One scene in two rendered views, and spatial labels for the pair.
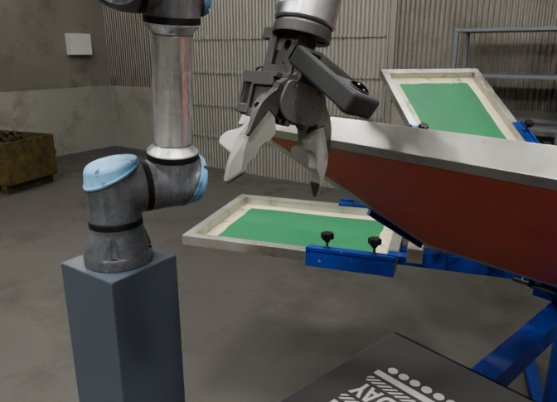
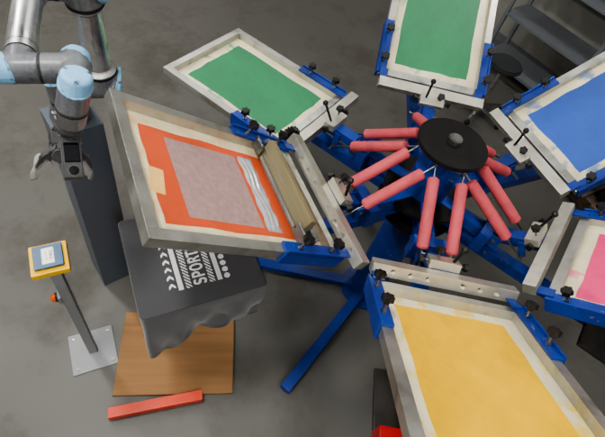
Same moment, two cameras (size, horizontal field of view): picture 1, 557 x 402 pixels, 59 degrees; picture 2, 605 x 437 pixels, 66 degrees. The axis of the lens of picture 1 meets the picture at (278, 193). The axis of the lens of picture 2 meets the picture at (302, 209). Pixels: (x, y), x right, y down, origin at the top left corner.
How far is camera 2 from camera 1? 1.18 m
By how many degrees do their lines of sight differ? 36
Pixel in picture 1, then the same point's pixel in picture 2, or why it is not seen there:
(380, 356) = not seen: hidden behind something
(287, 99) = (55, 156)
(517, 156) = (139, 214)
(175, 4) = (76, 4)
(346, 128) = (121, 147)
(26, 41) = not seen: outside the picture
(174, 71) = (86, 34)
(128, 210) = not seen: hidden behind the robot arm
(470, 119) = (452, 24)
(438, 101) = not seen: outside the picture
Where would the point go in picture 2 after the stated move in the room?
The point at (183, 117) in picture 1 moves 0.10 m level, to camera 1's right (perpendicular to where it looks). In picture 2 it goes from (98, 58) to (124, 68)
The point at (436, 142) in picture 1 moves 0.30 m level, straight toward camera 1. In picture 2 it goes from (130, 186) to (29, 255)
